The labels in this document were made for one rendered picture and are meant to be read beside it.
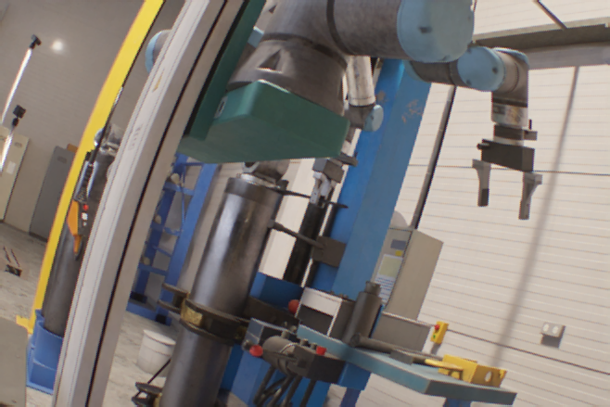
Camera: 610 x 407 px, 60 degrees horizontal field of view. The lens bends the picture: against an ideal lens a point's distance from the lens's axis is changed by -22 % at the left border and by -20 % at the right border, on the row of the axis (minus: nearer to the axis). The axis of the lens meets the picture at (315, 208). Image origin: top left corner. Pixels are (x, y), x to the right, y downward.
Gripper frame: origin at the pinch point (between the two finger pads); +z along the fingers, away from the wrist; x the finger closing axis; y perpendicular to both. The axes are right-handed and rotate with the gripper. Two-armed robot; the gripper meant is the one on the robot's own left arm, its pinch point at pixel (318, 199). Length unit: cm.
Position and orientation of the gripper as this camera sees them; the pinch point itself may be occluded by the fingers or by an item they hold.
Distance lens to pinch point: 223.4
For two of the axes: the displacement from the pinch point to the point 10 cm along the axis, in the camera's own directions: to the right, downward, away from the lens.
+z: -3.3, 9.4, -1.1
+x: -4.9, -2.7, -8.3
